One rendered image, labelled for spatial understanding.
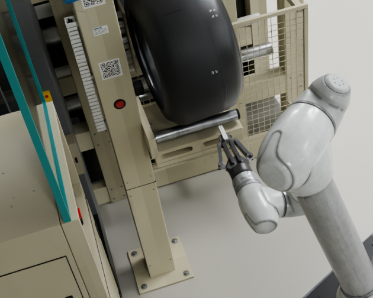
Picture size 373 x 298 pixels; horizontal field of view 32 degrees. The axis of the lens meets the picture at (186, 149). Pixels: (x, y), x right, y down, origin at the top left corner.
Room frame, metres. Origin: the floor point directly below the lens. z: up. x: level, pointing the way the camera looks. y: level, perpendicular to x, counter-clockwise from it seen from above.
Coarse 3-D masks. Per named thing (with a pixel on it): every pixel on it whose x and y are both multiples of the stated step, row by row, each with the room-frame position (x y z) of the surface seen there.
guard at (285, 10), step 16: (256, 16) 2.43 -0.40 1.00; (272, 16) 2.43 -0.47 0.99; (304, 16) 2.46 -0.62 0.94; (288, 32) 2.45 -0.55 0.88; (304, 32) 2.46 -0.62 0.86; (240, 48) 2.41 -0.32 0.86; (272, 48) 2.44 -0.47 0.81; (288, 48) 2.45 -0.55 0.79; (304, 48) 2.46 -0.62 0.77; (128, 64) 2.33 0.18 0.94; (288, 64) 2.45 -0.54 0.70; (304, 64) 2.46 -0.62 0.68; (304, 80) 2.46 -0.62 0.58; (256, 96) 2.42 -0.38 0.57
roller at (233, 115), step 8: (224, 112) 1.91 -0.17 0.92; (232, 112) 1.91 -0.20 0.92; (200, 120) 1.89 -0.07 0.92; (208, 120) 1.89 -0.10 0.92; (216, 120) 1.89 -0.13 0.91; (224, 120) 1.89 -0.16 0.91; (232, 120) 1.89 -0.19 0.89; (168, 128) 1.88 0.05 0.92; (176, 128) 1.87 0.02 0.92; (184, 128) 1.87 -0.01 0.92; (192, 128) 1.87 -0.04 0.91; (200, 128) 1.87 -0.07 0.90; (160, 136) 1.85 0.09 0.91; (168, 136) 1.85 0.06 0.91; (176, 136) 1.86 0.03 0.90
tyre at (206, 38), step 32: (128, 0) 2.06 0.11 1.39; (160, 0) 1.94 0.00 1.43; (192, 0) 1.92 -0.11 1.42; (160, 32) 1.84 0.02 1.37; (192, 32) 1.83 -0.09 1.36; (224, 32) 1.84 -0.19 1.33; (160, 64) 1.79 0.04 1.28; (192, 64) 1.77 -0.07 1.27; (224, 64) 1.79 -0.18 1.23; (160, 96) 2.07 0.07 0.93; (192, 96) 1.75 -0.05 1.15; (224, 96) 1.79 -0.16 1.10
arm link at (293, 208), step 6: (282, 192) 1.39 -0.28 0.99; (288, 192) 1.38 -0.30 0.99; (288, 198) 1.37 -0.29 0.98; (294, 198) 1.36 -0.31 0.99; (288, 204) 1.36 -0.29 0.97; (294, 204) 1.35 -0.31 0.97; (288, 210) 1.35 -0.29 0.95; (294, 210) 1.35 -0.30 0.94; (300, 210) 1.35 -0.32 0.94; (288, 216) 1.35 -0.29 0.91; (294, 216) 1.36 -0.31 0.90
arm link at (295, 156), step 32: (288, 128) 1.08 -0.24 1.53; (320, 128) 1.09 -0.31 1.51; (256, 160) 1.06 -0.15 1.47; (288, 160) 1.01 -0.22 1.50; (320, 160) 1.03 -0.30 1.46; (320, 192) 1.02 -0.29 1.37; (320, 224) 1.00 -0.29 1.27; (352, 224) 1.02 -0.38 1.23; (352, 256) 0.97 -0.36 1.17; (352, 288) 0.95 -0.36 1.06
